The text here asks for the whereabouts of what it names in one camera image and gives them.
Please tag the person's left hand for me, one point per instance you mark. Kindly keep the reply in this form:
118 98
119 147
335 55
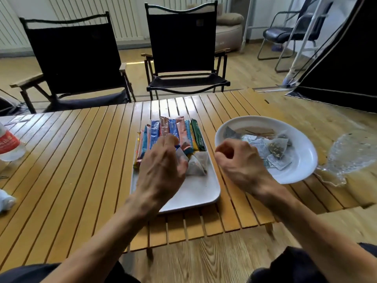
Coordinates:
160 173

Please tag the person's right hand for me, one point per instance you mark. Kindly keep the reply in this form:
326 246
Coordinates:
244 165

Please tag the pyramid mesh tea bag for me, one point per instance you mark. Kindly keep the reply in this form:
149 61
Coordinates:
278 148
203 157
181 154
196 169

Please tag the pile of grey sachets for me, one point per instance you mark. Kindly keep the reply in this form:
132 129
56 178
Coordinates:
279 163

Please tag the grey rectangular tray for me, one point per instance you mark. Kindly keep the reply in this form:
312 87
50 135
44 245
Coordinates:
200 188

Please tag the row of colourful stick packets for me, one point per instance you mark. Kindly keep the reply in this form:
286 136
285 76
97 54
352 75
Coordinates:
182 129

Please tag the person's left forearm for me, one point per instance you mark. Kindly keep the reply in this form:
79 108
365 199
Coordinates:
103 247

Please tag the person's right forearm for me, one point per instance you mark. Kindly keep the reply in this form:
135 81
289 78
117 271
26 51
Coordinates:
324 238

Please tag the person's right leg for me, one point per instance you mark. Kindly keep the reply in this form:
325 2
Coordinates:
294 268

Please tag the person's leg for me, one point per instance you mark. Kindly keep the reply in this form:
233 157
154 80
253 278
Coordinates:
294 268
23 274

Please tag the person's left leg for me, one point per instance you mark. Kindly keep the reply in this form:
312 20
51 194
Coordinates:
23 274

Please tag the white round bowl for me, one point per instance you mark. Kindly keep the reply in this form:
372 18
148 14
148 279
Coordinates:
303 156

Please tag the clear patterned glass cup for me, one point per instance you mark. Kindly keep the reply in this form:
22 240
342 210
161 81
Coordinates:
350 153

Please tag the small blue bundle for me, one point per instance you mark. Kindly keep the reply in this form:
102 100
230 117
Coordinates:
277 47

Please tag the beige inflatable sofa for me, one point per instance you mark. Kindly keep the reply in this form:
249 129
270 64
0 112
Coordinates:
228 35

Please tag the black folding chair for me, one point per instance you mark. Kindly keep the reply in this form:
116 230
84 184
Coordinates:
182 41
76 58

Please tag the black office chair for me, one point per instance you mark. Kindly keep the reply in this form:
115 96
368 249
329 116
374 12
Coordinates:
277 33

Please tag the black fabric backdrop panel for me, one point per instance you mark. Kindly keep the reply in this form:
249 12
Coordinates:
8 107
347 61

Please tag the small white pen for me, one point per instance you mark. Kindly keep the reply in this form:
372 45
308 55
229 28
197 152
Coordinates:
19 119

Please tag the clear bottle with red cap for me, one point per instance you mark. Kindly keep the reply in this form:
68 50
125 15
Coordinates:
8 144

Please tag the crumpled white tissue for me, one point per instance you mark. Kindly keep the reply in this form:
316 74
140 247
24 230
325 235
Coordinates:
6 201

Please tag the white metal frame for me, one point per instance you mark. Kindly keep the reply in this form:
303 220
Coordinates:
307 32

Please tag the white wall radiator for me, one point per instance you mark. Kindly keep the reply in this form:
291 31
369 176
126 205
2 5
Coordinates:
126 17

